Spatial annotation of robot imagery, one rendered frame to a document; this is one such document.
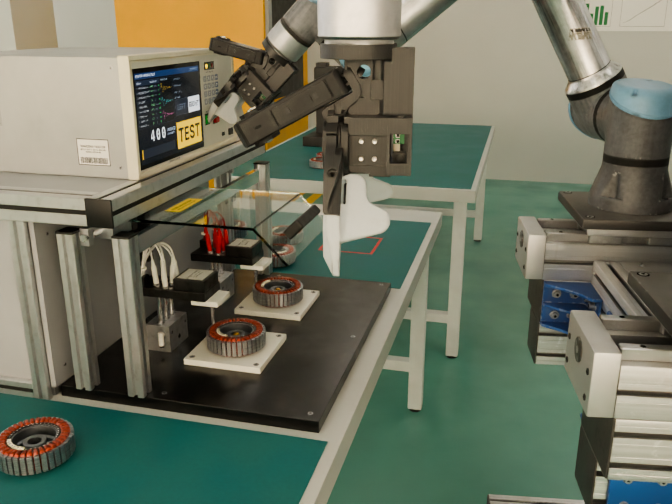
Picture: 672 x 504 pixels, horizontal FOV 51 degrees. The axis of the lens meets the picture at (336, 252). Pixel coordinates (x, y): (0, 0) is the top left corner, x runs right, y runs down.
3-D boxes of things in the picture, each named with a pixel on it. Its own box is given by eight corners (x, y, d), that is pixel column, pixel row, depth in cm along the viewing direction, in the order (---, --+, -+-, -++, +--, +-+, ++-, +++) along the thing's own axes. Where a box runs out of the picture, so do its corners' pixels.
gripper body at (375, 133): (410, 184, 63) (415, 45, 59) (316, 182, 64) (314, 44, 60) (410, 167, 70) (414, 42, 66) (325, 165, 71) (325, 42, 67)
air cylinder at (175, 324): (188, 336, 140) (187, 311, 139) (171, 352, 133) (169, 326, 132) (166, 333, 141) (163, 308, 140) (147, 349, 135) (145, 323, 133)
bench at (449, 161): (487, 238, 464) (495, 125, 441) (464, 364, 294) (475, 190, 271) (327, 227, 490) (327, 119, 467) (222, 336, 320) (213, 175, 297)
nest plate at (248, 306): (319, 295, 161) (319, 290, 161) (300, 321, 148) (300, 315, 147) (258, 289, 165) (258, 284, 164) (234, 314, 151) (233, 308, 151)
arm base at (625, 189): (656, 196, 141) (664, 147, 138) (684, 216, 126) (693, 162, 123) (579, 194, 142) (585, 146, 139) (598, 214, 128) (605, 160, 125)
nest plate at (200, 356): (286, 339, 139) (286, 333, 139) (260, 374, 125) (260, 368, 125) (216, 331, 143) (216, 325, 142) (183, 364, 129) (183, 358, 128)
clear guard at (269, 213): (328, 225, 132) (328, 195, 130) (288, 266, 110) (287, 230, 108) (170, 214, 139) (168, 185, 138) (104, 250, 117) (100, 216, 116)
